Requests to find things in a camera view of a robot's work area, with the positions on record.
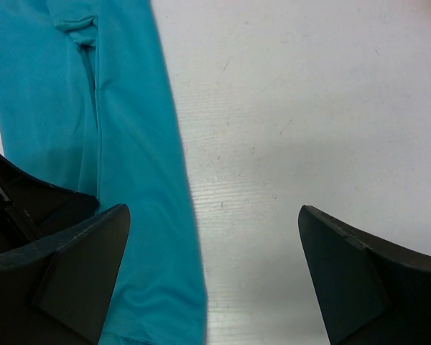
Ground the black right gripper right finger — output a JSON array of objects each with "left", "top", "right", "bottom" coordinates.
[{"left": 298, "top": 206, "right": 431, "bottom": 344}]

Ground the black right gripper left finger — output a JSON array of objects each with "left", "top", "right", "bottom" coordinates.
[{"left": 0, "top": 204, "right": 130, "bottom": 344}]

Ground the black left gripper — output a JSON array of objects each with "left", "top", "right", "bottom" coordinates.
[{"left": 0, "top": 154, "right": 99, "bottom": 254}]

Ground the teal t shirt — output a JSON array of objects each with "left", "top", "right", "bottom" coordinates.
[{"left": 0, "top": 1, "right": 207, "bottom": 344}]

